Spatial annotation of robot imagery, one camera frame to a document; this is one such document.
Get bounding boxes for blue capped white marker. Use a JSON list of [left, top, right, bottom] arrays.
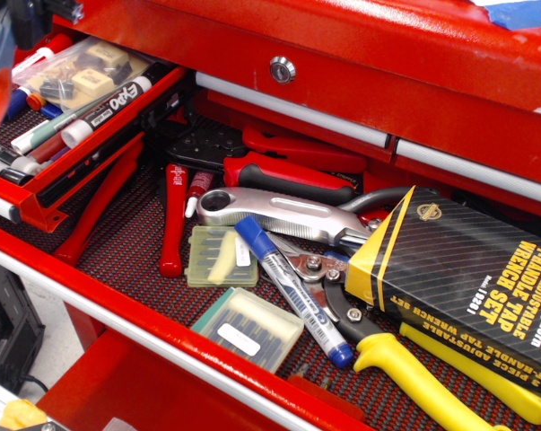
[[234, 216, 353, 368]]

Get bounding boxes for small red white tube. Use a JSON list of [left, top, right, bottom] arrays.
[[185, 171, 214, 218]]

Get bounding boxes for red black grip stripper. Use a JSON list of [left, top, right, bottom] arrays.
[[223, 152, 354, 206]]

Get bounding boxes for silver metal hand tool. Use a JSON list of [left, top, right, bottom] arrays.
[[196, 187, 372, 246]]

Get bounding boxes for red tool chest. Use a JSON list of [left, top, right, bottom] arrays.
[[0, 1, 541, 430]]

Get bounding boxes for clear teal bit case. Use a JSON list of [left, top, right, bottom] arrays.
[[191, 287, 305, 373]]

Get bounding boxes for red handled crimping tool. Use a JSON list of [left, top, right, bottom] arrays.
[[163, 126, 367, 174]]

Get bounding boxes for green marker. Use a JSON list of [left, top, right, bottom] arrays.
[[11, 100, 99, 155]]

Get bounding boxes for yellow handled tin snips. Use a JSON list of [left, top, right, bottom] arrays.
[[269, 233, 541, 430]]

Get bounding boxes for black box on floor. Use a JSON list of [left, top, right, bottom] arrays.
[[0, 266, 45, 393]]

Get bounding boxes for red long tool handle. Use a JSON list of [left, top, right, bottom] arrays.
[[54, 138, 143, 266]]

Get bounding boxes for black Expo marker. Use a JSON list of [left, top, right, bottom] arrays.
[[61, 75, 153, 148]]

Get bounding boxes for plastic bag of erasers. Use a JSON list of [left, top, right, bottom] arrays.
[[13, 37, 152, 111]]

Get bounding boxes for black yellow tap wrench box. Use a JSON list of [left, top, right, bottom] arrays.
[[345, 187, 541, 396]]

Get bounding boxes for red handled wire stripper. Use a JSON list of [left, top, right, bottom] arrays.
[[159, 163, 188, 277]]

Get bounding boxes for blue marker cap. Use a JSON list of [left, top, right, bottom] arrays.
[[4, 87, 30, 121]]

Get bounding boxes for clear green drill bit case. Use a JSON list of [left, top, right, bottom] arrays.
[[184, 226, 258, 288]]

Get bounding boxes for red small upper drawer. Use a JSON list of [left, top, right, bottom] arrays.
[[0, 20, 189, 233]]

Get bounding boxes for silver round lock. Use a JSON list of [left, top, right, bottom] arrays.
[[269, 56, 297, 84]]

